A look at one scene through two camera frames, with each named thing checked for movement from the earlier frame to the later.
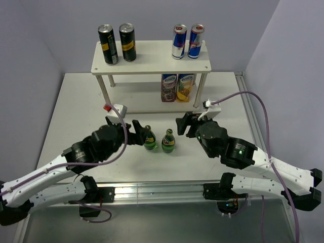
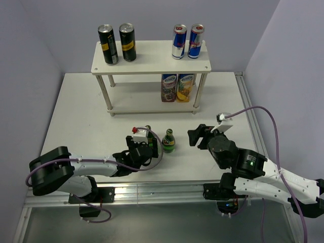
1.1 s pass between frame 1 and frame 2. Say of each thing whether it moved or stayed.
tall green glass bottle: stayed
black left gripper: moved
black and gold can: stayed
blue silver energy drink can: stayed
